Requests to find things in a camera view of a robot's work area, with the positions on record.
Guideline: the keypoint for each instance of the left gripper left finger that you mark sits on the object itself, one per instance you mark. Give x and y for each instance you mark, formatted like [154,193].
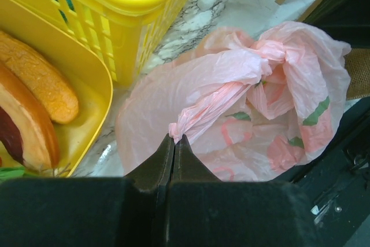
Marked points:
[123,211]

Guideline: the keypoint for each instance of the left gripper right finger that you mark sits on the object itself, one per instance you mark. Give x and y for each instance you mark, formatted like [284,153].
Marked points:
[204,211]

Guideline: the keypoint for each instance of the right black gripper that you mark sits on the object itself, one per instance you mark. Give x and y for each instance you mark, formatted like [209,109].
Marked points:
[346,20]

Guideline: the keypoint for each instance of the brown burlap tote bag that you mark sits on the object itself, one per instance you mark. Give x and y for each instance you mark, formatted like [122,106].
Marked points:
[357,64]

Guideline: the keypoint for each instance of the pink plastic grocery bag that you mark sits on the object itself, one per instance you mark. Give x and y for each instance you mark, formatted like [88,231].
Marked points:
[250,109]

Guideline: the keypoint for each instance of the braided toy bread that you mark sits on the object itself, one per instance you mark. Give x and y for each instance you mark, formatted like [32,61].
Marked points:
[44,80]

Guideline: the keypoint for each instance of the small yellow plastic bin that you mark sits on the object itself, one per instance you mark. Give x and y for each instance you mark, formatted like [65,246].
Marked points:
[87,74]

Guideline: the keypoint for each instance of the large yellow shopping basket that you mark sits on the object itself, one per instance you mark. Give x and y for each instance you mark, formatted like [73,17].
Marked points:
[122,33]

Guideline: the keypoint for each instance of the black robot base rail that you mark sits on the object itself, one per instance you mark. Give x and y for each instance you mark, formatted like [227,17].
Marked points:
[337,183]

